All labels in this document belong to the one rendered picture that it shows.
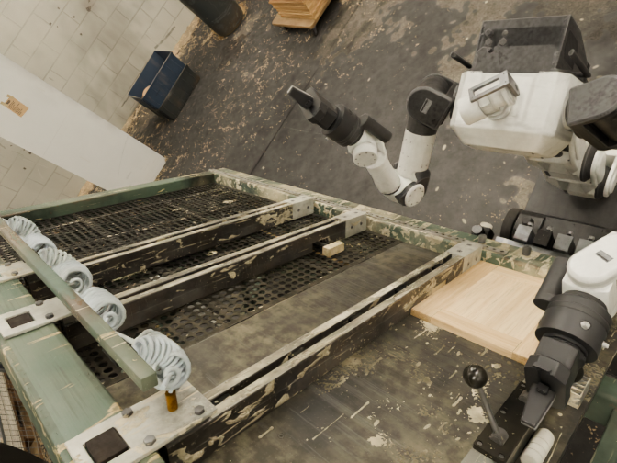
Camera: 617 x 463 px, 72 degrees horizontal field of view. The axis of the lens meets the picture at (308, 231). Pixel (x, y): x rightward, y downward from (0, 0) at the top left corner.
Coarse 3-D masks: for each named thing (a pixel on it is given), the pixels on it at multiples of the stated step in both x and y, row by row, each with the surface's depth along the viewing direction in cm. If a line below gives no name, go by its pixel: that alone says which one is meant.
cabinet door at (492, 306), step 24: (480, 264) 134; (456, 288) 119; (480, 288) 120; (504, 288) 120; (528, 288) 120; (432, 312) 108; (456, 312) 109; (480, 312) 108; (504, 312) 108; (528, 312) 108; (480, 336) 98; (504, 336) 98; (528, 336) 98
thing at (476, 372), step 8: (472, 368) 67; (480, 368) 67; (464, 376) 68; (472, 376) 67; (480, 376) 66; (472, 384) 67; (480, 384) 66; (480, 392) 68; (488, 408) 68; (488, 416) 68; (496, 424) 68; (496, 432) 68; (504, 432) 68; (496, 440) 67; (504, 440) 67
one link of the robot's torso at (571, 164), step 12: (576, 144) 128; (588, 144) 152; (528, 156) 146; (564, 156) 139; (576, 156) 133; (588, 156) 151; (540, 168) 153; (552, 168) 155; (564, 168) 153; (576, 168) 138; (588, 168) 152; (576, 180) 159
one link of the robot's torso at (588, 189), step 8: (600, 152) 151; (600, 160) 151; (592, 168) 151; (600, 168) 153; (608, 168) 179; (544, 176) 170; (552, 176) 170; (592, 176) 154; (600, 176) 157; (552, 184) 175; (560, 184) 173; (568, 184) 182; (576, 184) 180; (584, 184) 162; (592, 184) 159; (600, 184) 177; (568, 192) 187; (576, 192) 183; (584, 192) 178; (592, 192) 177; (600, 192) 179
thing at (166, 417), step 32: (448, 256) 128; (480, 256) 136; (384, 288) 109; (416, 288) 109; (352, 320) 97; (384, 320) 102; (288, 352) 85; (320, 352) 86; (352, 352) 95; (224, 384) 77; (256, 384) 76; (288, 384) 81; (128, 416) 65; (160, 416) 65; (192, 416) 65; (224, 416) 71; (256, 416) 77; (160, 448) 68; (192, 448) 68
